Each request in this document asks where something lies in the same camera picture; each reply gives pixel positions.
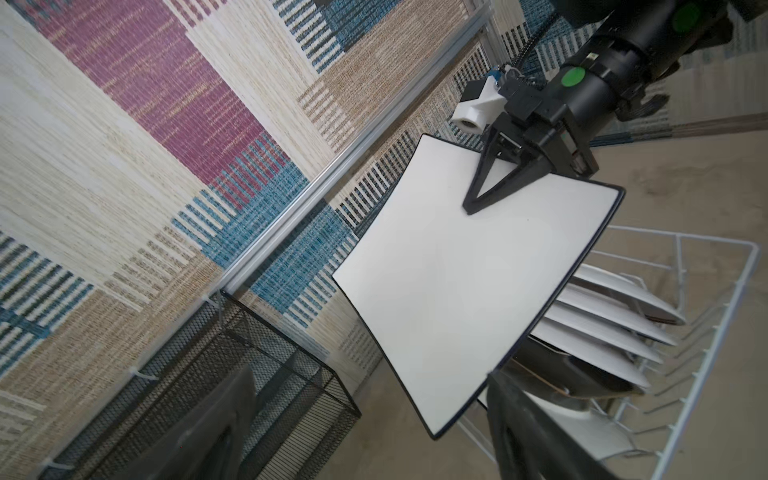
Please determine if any white wire dish rack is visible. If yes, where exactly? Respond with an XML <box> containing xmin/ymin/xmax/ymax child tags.
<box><xmin>455</xmin><ymin>224</ymin><xmax>762</xmax><ymax>480</ymax></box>

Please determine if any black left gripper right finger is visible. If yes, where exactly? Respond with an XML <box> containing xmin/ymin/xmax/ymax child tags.
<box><xmin>485</xmin><ymin>370</ymin><xmax>615</xmax><ymax>479</ymax></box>

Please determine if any black mesh shelf rack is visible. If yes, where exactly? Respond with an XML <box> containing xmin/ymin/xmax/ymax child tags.
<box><xmin>40</xmin><ymin>293</ymin><xmax>361</xmax><ymax>479</ymax></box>

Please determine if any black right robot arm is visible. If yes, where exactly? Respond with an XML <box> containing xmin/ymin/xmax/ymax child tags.
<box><xmin>451</xmin><ymin>1</ymin><xmax>767</xmax><ymax>215</ymax></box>

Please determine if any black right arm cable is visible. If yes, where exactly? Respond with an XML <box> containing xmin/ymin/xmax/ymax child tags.
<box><xmin>513</xmin><ymin>11</ymin><xmax>559</xmax><ymax>74</ymax></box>

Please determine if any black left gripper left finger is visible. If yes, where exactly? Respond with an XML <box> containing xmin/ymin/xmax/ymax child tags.
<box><xmin>112</xmin><ymin>366</ymin><xmax>256</xmax><ymax>479</ymax></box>

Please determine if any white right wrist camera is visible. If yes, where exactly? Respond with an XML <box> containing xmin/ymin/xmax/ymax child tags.
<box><xmin>450</xmin><ymin>76</ymin><xmax>507</xmax><ymax>135</ymax></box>

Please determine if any black square plate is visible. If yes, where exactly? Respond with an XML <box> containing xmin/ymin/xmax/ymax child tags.
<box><xmin>503</xmin><ymin>338</ymin><xmax>643</xmax><ymax>401</ymax></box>

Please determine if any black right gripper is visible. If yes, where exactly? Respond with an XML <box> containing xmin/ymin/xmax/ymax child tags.
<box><xmin>462</xmin><ymin>78</ymin><xmax>599</xmax><ymax>215</ymax></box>

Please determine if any white round plate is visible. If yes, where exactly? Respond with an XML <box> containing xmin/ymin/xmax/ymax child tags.
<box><xmin>573</xmin><ymin>264</ymin><xmax>687</xmax><ymax>325</ymax></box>
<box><xmin>557</xmin><ymin>286</ymin><xmax>679</xmax><ymax>346</ymax></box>
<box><xmin>545</xmin><ymin>305</ymin><xmax>663</xmax><ymax>364</ymax></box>
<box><xmin>531</xmin><ymin>319</ymin><xmax>650</xmax><ymax>389</ymax></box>

